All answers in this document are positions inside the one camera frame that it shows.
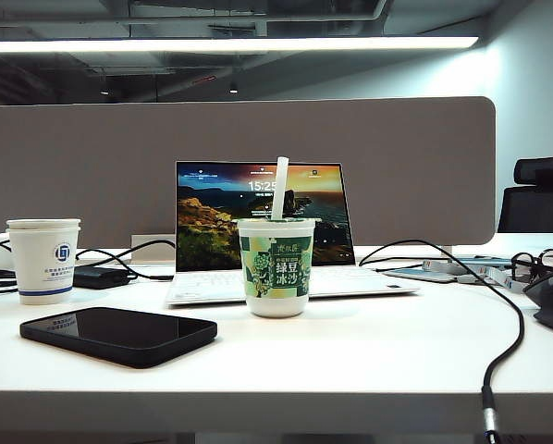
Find white printed lanyard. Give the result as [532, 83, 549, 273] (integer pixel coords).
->
[422, 258, 528, 293]

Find plain white paper cup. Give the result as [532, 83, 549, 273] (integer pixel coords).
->
[6, 218, 82, 231]

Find grey blue dongle adapter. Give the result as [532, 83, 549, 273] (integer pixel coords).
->
[448, 255, 513, 267]

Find black eyeglasses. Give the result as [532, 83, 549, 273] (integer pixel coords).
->
[510, 248, 553, 284]

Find green white drink cup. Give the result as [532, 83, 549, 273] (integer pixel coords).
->
[237, 216, 316, 319]

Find black laptop power cable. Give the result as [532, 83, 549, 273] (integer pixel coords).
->
[75, 239, 177, 281]

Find black smartphone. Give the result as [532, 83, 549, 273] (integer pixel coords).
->
[19, 306, 218, 370]

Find grey desk partition panel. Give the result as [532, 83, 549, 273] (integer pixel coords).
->
[0, 95, 498, 246]

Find white paper cup blue logo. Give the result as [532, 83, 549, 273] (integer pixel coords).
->
[7, 226, 81, 306]

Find long ceiling light bar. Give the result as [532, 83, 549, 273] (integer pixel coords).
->
[0, 35, 480, 54]

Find black mesh office chair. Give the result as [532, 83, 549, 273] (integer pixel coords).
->
[497, 154, 553, 233]

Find black power adapter brick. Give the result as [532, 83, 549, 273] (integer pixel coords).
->
[72, 265, 138, 290]

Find white laptop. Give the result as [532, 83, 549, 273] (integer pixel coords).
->
[164, 160, 421, 308]

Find black charger cable with plug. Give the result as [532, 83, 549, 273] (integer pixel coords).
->
[358, 239, 526, 444]

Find white drinking straw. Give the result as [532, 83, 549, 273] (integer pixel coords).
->
[270, 155, 290, 221]

